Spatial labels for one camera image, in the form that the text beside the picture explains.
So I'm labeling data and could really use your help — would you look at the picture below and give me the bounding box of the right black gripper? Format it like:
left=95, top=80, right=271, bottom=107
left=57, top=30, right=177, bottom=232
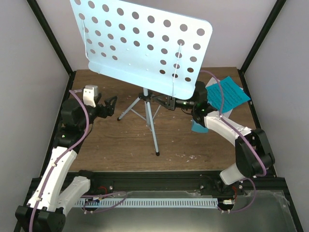
left=153, top=92, right=196, bottom=112

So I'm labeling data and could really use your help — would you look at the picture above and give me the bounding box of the blue metronome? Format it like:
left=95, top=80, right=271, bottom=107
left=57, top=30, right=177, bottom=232
left=191, top=120, right=209, bottom=133

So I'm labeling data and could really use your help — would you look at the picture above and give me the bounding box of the light blue music stand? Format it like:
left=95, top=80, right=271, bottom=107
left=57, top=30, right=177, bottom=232
left=69, top=0, right=214, bottom=157

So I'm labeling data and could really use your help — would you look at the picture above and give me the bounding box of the white sheet music page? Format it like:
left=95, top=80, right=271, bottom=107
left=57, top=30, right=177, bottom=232
left=206, top=77, right=233, bottom=118

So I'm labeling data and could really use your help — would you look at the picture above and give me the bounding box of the blue sheet music page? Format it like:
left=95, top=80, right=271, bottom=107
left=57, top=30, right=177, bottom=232
left=206, top=76, right=251, bottom=114

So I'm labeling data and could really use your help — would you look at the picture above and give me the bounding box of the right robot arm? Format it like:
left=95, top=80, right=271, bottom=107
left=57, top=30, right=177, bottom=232
left=153, top=81, right=275, bottom=195

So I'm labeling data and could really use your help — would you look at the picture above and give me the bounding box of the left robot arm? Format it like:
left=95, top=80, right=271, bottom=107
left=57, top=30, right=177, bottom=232
left=15, top=95, right=117, bottom=232

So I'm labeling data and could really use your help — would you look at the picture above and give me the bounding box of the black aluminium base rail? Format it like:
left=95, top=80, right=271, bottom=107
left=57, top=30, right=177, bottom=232
left=31, top=170, right=285, bottom=196

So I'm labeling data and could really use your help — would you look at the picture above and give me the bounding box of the light blue slotted cable duct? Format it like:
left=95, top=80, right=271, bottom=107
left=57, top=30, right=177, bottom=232
left=73, top=198, right=218, bottom=209

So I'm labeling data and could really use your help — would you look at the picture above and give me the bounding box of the left black frame post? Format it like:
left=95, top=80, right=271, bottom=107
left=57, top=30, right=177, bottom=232
left=26, top=0, right=74, bottom=76

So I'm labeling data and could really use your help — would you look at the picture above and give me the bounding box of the black frame post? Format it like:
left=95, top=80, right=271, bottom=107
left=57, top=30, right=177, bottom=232
left=26, top=0, right=74, bottom=76
left=239, top=0, right=287, bottom=72

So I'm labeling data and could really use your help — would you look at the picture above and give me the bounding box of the right black frame post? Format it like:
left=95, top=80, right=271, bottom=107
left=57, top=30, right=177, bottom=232
left=239, top=0, right=287, bottom=72

